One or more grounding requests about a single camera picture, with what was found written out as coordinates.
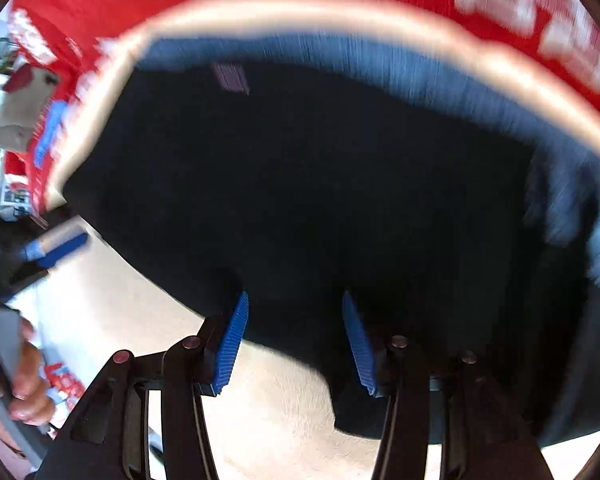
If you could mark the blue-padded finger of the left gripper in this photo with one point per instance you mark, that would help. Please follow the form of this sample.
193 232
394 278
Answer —
55 244

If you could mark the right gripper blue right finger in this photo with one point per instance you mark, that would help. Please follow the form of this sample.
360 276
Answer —
481 434

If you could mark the cream sofa seat cushion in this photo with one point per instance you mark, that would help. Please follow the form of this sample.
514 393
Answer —
275 421

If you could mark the person's left hand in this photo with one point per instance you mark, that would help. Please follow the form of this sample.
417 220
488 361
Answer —
30 404

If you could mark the beige plush toy red patch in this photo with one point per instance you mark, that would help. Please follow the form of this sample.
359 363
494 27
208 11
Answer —
26 93

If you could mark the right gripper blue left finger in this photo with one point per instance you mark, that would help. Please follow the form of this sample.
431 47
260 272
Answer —
106 436

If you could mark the black pants with patterned lining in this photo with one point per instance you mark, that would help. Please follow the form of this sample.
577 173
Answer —
302 169

